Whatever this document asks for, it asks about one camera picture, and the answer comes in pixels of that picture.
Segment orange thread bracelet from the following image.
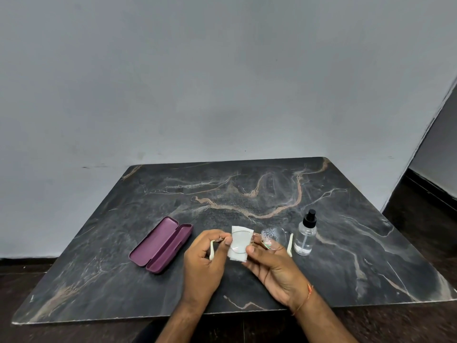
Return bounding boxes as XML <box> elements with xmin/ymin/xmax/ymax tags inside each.
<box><xmin>292</xmin><ymin>283</ymin><xmax>315</xmax><ymax>317</ymax></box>

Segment clear spray bottle black cap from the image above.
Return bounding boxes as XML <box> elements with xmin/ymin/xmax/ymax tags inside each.
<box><xmin>294</xmin><ymin>209</ymin><xmax>318</xmax><ymax>257</ymax></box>

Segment maroon glasses case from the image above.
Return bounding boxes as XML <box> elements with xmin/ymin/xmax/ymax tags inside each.
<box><xmin>129</xmin><ymin>216</ymin><xmax>194</xmax><ymax>274</ymax></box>

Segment black skirting board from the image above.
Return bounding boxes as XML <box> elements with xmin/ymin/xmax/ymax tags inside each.
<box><xmin>405</xmin><ymin>167</ymin><xmax>457</xmax><ymax>211</ymax></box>
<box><xmin>0</xmin><ymin>257</ymin><xmax>58</xmax><ymax>274</ymax></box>

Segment person's right hand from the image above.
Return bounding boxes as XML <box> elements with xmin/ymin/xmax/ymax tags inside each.
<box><xmin>242</xmin><ymin>233</ymin><xmax>315</xmax><ymax>311</ymax></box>

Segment metal-framed eyeglasses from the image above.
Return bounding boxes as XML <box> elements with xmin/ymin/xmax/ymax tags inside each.
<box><xmin>209</xmin><ymin>226</ymin><xmax>294</xmax><ymax>261</ymax></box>

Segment person's black trousers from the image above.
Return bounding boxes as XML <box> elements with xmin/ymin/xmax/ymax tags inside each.
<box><xmin>132</xmin><ymin>323</ymin><xmax>169</xmax><ymax>343</ymax></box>

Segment person's left hand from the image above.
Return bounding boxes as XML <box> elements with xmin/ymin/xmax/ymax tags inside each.
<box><xmin>180</xmin><ymin>229</ymin><xmax>233</xmax><ymax>308</ymax></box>

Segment white cleaning cloth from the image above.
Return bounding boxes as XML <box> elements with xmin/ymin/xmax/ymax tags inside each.
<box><xmin>227</xmin><ymin>226</ymin><xmax>254</xmax><ymax>263</ymax></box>

